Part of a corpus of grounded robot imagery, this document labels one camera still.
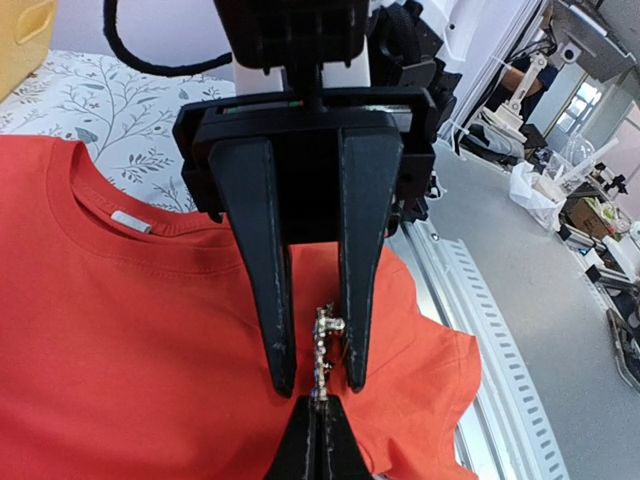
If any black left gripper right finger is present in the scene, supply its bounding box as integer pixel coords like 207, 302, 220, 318
322, 395, 373, 480

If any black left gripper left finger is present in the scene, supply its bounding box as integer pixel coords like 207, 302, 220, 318
265, 396, 317, 480

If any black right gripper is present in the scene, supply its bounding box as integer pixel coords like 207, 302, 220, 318
173, 1, 456, 398

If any red t-shirt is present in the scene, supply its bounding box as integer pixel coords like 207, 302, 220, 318
1, 136, 481, 479

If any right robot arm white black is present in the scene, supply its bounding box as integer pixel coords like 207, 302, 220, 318
173, 1, 457, 397

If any floral patterned table mat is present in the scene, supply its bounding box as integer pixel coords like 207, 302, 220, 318
1, 50, 235, 213

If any person in background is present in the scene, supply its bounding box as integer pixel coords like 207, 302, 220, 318
492, 57, 556, 121

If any white plastic bag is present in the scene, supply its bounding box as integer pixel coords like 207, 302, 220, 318
509, 162, 567, 232

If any plastic cup with straw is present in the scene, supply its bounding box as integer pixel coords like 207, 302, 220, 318
543, 135, 619, 196

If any yellow plastic basket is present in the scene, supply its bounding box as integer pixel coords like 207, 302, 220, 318
1, 0, 58, 100

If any aluminium front rail frame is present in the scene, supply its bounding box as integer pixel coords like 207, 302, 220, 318
387, 222, 569, 479

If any right aluminium corner post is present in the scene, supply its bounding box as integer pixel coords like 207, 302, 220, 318
441, 1, 548, 135

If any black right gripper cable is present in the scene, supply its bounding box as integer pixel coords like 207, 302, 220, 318
102, 0, 236, 77

